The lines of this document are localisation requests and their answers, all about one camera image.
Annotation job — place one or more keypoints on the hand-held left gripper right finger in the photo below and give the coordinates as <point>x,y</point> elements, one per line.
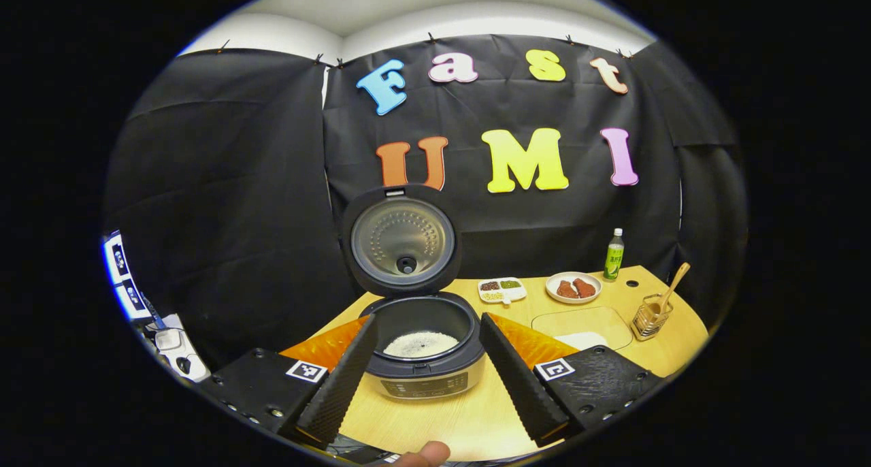
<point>520,382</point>

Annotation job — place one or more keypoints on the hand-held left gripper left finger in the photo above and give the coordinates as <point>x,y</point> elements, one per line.
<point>340,385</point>

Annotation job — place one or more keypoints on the clear container of rice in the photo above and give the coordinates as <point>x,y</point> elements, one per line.
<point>578,341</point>

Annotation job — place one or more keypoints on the dark grey rice cooker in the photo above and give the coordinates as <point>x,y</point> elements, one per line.
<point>422,375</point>

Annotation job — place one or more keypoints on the wooden spoon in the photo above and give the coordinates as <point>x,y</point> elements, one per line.
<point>677,280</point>

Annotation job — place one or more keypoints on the white round plate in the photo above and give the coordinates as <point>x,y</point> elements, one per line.
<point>554,297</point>

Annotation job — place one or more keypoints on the white divided dish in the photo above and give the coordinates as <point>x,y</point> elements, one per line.
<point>502,290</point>

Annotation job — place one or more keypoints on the brown meat piece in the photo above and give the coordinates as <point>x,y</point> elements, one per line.
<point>567,290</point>
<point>585,287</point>

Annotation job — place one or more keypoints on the white side desk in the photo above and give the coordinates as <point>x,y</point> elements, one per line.
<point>194,372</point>

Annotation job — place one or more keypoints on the green drink bottle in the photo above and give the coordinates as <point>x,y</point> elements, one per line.
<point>614,259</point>

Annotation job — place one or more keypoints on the black computer mouse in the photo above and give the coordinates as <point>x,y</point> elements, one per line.
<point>184,365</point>

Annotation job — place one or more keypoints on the white flat box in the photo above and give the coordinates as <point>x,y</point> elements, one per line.
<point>168,339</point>

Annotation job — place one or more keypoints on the black backdrop cloth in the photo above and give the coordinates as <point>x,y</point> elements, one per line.
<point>238,181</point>

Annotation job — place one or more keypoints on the computer monitor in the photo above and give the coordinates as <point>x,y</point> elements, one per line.
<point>119,276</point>

